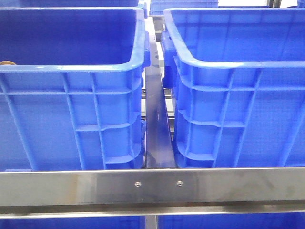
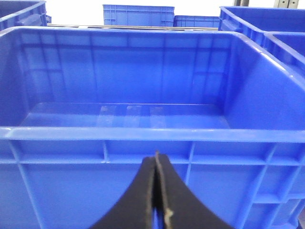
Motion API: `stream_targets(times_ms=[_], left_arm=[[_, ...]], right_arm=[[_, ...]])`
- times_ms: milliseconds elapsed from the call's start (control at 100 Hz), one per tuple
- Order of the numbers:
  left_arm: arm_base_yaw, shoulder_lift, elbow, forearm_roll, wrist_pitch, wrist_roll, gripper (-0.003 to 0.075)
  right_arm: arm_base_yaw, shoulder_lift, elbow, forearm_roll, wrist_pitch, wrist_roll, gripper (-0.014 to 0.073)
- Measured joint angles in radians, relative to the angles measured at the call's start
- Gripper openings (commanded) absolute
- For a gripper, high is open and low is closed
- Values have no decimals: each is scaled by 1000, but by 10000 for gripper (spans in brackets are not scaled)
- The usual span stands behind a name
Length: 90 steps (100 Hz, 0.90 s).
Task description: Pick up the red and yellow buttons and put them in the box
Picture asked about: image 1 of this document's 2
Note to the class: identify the yellow push button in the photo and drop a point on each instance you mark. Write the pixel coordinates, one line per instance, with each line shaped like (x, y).
(7, 63)

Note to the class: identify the steel divider bar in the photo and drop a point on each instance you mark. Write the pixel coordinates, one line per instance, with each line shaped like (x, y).
(158, 137)

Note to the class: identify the blue plastic crate left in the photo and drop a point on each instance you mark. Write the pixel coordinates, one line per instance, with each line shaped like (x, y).
(71, 97)

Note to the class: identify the blue plastic crate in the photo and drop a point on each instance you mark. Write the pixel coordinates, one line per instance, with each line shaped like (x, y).
(71, 97)
(238, 81)

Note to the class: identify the blue plastic crate right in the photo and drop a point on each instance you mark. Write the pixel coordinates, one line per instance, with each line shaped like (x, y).
(238, 81)

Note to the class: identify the blue crate far back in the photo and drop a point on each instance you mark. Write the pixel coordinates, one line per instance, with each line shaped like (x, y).
(157, 6)

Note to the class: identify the blue crate lower left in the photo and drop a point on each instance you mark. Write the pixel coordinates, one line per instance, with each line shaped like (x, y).
(134, 222)

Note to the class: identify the blue crate lower right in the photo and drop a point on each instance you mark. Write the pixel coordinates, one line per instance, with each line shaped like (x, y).
(234, 221)

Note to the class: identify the stainless steel front rail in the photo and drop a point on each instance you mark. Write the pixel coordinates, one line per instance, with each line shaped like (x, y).
(151, 192)

